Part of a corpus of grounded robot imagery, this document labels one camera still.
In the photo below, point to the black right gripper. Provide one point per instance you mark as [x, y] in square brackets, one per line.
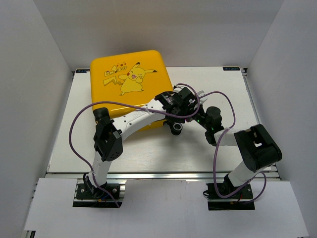
[201, 106]

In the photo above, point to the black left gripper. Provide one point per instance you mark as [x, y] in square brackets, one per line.
[183, 110]

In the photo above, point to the yellow hard-shell suitcase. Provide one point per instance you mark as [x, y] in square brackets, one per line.
[121, 82]

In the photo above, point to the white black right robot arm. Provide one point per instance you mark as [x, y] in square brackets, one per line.
[257, 148]

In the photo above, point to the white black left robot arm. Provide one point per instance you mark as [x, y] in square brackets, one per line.
[170, 107]

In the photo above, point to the white foreground board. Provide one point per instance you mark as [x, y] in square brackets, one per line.
[162, 209]

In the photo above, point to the blue left table logo sticker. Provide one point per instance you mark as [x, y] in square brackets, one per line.
[82, 71]

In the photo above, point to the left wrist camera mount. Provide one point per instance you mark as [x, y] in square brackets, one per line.
[178, 88]

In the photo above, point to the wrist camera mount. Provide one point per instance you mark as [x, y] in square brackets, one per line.
[178, 88]
[200, 97]

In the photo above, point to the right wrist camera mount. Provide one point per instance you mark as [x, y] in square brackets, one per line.
[200, 97]

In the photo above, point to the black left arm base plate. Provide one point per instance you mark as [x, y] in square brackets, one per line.
[83, 198]

